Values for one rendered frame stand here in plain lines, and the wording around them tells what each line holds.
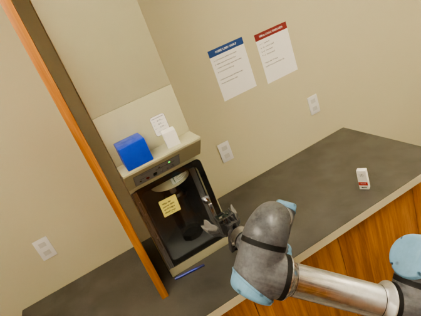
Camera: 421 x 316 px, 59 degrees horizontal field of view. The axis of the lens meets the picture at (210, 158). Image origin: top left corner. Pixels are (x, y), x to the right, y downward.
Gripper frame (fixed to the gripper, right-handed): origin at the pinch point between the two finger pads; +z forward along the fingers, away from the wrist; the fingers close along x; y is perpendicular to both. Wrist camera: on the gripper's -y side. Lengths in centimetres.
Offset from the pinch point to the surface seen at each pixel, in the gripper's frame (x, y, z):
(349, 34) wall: -130, 31, 52
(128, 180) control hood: 25.3, 33.0, -0.3
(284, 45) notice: -85, 41, 52
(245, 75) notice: -57, 36, 52
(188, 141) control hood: -0.7, 36.5, -1.9
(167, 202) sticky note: 15.0, 13.5, 7.5
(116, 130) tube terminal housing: 21, 49, 9
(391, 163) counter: -90, -20, -5
